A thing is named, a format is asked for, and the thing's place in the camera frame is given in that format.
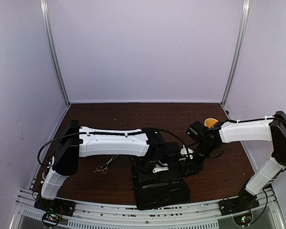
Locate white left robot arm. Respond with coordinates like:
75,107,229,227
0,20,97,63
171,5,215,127
40,120,194,212

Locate black zip tool case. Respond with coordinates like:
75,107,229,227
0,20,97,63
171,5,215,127
132,163,190,210

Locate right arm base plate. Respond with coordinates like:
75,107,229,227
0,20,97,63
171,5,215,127
218,197,260,227

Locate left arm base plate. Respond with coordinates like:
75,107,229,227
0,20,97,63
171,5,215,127
34,197,76,228

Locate aluminium frame post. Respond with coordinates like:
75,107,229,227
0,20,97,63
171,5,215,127
221,0,250,106
40,0,71,107

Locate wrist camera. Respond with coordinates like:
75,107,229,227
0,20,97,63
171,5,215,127
152,146,196,174
186,121,208,142

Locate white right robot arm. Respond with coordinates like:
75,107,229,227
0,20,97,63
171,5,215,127
183,111,286,211

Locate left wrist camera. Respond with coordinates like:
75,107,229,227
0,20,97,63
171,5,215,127
152,146,196,174

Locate right aluminium frame post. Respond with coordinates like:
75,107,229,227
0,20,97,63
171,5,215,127
221,0,250,106

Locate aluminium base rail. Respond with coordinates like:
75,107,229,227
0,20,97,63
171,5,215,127
8,188,286,229

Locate silver scissors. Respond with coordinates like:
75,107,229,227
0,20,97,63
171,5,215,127
94,155,119,174

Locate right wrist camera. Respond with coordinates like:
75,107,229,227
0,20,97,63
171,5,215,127
186,121,208,142

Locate white patterned mug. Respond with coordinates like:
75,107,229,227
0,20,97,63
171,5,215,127
204,118,219,128

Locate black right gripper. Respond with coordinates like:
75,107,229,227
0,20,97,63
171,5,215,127
183,142,217,177

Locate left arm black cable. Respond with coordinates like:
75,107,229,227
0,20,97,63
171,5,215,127
37,128,198,172

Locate left aluminium frame post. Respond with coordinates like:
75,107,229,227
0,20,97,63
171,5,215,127
40,0,71,107

